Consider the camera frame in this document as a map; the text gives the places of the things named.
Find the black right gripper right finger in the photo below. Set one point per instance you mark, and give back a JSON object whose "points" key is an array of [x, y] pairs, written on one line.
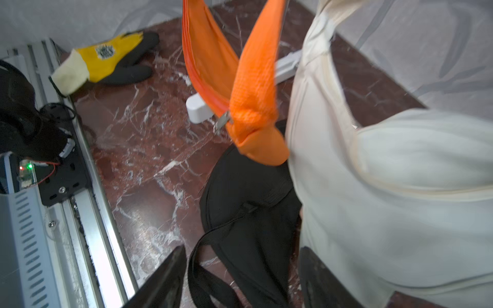
{"points": [[320, 287]]}

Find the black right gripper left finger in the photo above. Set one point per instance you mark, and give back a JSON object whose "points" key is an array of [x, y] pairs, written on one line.
{"points": [[164, 287]]}

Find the cream crescent bag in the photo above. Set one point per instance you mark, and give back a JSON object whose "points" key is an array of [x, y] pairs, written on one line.
{"points": [[404, 205]]}

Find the orange crescent bag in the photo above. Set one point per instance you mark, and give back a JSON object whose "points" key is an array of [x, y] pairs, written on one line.
{"points": [[216, 73]]}

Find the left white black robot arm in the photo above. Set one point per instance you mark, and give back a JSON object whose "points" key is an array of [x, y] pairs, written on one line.
{"points": [[24, 131]]}

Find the black bag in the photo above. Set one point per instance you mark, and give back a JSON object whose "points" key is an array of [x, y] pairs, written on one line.
{"points": [[249, 213]]}

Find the white and steel clothes rack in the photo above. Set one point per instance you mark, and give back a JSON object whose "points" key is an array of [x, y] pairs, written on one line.
{"points": [[285, 68]]}

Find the yellow black work glove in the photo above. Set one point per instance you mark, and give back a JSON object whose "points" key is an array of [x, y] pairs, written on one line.
{"points": [[114, 62]]}

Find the aluminium front rail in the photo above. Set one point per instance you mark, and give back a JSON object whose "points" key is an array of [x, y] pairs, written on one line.
{"points": [[69, 254]]}

